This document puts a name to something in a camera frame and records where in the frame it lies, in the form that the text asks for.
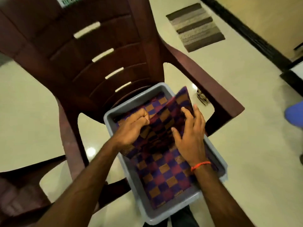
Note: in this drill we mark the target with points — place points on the person's left hand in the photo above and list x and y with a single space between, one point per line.
130 132

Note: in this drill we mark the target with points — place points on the person's right hand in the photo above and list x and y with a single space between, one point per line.
191 141

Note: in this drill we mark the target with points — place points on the grey plastic tray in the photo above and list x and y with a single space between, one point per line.
118 134

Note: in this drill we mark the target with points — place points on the person's left forearm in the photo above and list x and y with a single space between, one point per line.
80 191

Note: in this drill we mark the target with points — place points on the person's right forearm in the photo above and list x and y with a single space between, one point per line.
222 198

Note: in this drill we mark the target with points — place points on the person's dark trousers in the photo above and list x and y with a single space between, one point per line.
182 219

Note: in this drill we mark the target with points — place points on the red wrist thread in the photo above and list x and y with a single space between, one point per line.
200 165

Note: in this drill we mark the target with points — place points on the crumpled brown paper bag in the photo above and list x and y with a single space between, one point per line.
203 97

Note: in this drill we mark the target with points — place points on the blue plastic bucket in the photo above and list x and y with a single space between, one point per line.
296 114

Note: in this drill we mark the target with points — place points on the striped brown rug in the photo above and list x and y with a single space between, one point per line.
195 27

